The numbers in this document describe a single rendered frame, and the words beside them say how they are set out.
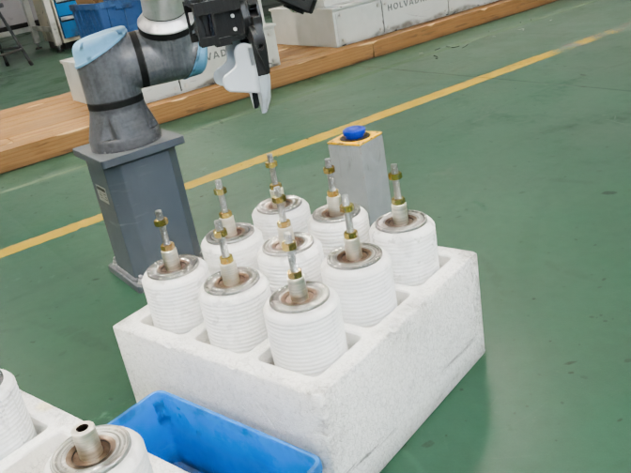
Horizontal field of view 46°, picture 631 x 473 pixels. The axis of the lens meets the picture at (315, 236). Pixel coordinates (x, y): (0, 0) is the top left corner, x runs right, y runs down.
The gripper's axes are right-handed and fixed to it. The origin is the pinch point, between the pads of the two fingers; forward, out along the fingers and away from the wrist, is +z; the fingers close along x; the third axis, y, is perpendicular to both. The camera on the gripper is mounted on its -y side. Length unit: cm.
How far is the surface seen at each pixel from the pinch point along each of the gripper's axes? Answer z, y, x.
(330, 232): 22.3, -6.7, -2.4
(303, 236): 21.0, -2.1, -0.5
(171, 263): 20.0, 17.0, -2.6
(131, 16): 23, -29, -464
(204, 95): 40, -27, -215
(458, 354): 41.6, -19.3, 10.5
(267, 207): 21.1, -1.0, -16.2
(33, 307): 46, 45, -63
